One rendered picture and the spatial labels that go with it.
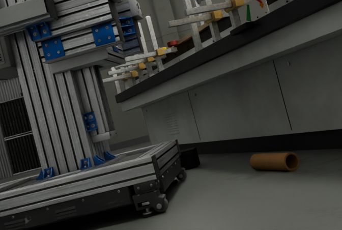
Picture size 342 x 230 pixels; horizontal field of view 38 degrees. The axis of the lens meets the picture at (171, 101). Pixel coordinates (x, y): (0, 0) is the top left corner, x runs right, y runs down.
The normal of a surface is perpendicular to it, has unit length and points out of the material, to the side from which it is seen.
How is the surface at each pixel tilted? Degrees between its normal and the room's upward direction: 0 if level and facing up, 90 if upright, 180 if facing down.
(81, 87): 90
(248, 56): 90
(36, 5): 90
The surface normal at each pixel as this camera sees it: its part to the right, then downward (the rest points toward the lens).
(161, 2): -0.13, 0.00
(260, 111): -0.91, 0.22
